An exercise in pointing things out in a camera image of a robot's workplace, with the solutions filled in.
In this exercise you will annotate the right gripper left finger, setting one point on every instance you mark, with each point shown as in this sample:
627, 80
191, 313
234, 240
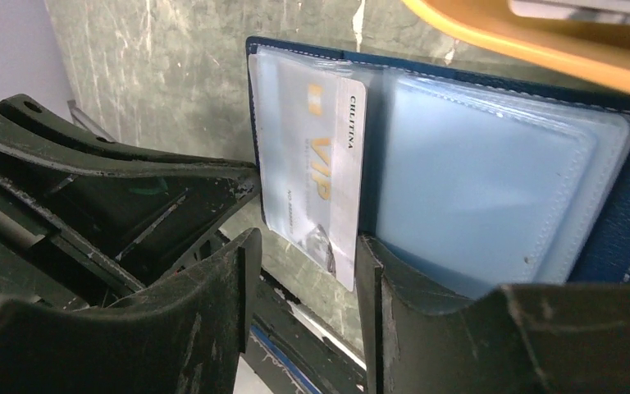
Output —
183, 334

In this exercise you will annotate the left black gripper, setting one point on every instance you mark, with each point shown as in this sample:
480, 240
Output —
85, 222

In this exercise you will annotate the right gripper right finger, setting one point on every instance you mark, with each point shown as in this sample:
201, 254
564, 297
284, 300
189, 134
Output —
421, 337

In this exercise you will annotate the blue leather card holder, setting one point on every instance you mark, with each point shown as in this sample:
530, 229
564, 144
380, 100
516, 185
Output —
478, 180

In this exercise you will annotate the orange oval tray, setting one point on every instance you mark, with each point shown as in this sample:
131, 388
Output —
599, 53

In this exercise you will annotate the stack of grey VIP cards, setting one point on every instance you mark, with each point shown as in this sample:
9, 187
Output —
598, 11

